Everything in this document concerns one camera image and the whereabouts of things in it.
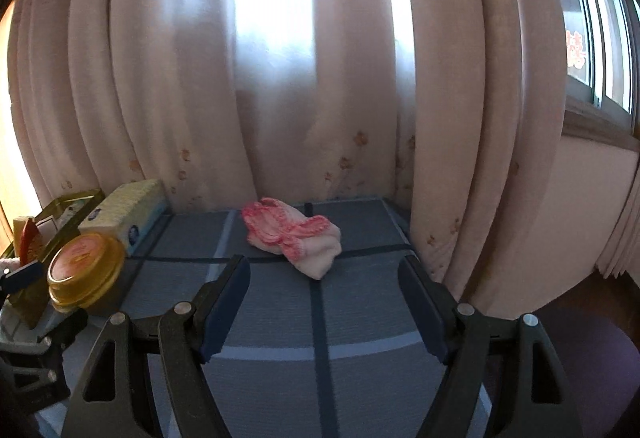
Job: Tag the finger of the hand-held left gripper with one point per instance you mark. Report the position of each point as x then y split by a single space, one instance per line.
22 278
50 338

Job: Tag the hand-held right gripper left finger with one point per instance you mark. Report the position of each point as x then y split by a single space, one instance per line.
225 313

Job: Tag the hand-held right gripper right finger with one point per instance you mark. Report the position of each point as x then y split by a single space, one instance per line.
425 313

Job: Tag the red brocade pouch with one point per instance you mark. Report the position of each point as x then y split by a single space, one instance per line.
36 243

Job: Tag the gold metal tin box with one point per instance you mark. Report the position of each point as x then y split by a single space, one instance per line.
75 198

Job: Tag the pink knitted baby sock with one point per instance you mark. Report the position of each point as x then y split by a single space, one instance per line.
310 248

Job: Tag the round gold tin red lid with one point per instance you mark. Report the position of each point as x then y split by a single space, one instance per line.
80 258

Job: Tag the pale green tissue box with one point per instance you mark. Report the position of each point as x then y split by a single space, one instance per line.
125 203

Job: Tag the purple round stool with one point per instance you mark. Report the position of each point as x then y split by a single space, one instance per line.
590 368

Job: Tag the gathered beige curtain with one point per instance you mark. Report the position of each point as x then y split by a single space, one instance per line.
622 243

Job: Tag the beige floral curtain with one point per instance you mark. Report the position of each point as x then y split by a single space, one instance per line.
300 67

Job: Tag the window with metal frame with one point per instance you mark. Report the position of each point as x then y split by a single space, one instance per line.
600 17

